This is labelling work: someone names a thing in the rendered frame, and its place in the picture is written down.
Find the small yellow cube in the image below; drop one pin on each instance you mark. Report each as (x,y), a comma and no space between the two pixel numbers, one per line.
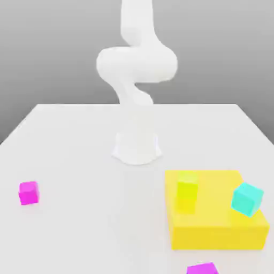
(186,192)

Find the small magenta cube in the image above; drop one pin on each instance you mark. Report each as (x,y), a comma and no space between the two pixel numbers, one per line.
(29,193)

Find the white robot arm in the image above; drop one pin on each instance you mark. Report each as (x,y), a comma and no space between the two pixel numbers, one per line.
(137,64)

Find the small purple cube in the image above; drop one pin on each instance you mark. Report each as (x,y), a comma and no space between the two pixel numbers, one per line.
(202,269)

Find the small cyan cube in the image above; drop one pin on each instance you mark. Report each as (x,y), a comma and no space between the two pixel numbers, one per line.
(246,199)

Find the large yellow box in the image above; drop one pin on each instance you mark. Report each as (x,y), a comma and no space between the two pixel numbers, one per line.
(216,231)

